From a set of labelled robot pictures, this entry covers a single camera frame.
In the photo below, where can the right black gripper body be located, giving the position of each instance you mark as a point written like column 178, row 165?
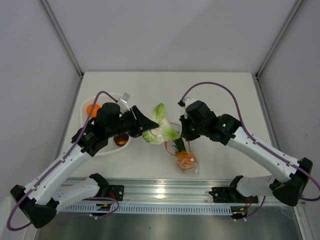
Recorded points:
column 202, row 129

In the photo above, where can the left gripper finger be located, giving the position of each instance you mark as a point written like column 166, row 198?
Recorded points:
column 143, row 122
column 135, row 132

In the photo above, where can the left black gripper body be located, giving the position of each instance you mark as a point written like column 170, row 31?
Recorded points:
column 127, row 123

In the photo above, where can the green white cabbage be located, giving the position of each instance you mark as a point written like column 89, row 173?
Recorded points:
column 165, row 132

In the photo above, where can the clear zip bag orange zipper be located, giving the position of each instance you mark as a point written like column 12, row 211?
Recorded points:
column 170, row 149

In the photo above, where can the small orange pineapple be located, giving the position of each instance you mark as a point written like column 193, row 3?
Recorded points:
column 185, row 159

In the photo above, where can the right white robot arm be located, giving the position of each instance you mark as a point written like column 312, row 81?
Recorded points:
column 289, row 176

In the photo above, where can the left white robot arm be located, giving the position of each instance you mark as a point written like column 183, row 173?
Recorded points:
column 41, row 199

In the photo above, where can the dark red fruit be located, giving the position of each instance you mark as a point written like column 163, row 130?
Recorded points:
column 121, row 140

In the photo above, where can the white perforated plastic basket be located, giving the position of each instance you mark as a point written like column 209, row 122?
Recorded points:
column 112, row 147

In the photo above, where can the orange fruit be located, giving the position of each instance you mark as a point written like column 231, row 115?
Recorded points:
column 92, row 110

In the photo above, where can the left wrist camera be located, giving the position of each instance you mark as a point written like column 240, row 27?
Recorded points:
column 122, row 102

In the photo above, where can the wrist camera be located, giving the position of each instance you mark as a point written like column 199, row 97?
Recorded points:
column 184, row 103
column 122, row 102

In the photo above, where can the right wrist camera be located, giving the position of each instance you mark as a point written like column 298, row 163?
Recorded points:
column 184, row 103

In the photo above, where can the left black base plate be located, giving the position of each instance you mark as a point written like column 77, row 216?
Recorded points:
column 113, row 191

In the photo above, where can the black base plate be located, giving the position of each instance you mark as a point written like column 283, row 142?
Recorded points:
column 113, row 191
column 230, row 195

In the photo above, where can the aluminium mounting rail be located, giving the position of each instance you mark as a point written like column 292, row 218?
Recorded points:
column 168, row 191

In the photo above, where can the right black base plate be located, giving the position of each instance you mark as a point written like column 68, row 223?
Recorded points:
column 230, row 195

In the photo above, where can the slotted grey cable duct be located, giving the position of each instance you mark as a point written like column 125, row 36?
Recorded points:
column 132, row 208

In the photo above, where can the right aluminium frame post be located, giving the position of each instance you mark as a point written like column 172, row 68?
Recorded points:
column 280, row 37

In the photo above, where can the aluminium frame post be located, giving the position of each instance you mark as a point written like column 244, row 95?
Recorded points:
column 280, row 37
column 53, row 21

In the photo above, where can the left aluminium frame post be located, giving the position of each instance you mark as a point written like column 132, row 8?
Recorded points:
column 53, row 21

